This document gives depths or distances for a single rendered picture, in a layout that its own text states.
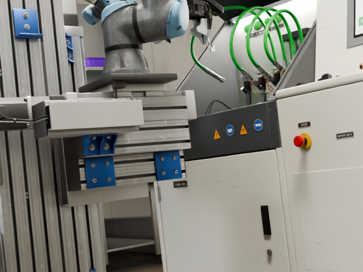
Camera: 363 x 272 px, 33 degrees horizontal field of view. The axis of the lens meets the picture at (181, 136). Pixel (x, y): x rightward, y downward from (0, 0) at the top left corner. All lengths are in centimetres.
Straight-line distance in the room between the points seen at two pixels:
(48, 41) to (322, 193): 97
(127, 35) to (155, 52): 399
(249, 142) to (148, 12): 62
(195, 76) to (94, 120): 122
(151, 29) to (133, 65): 12
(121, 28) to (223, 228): 86
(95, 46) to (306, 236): 494
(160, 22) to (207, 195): 79
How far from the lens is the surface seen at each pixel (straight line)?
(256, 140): 212
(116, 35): 183
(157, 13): 179
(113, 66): 181
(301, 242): 205
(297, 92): 201
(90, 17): 253
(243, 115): 216
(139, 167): 181
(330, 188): 195
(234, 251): 225
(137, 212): 629
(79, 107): 157
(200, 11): 224
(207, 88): 277
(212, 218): 231
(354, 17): 223
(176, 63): 551
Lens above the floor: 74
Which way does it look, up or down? 4 degrees up
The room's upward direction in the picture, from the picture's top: 6 degrees counter-clockwise
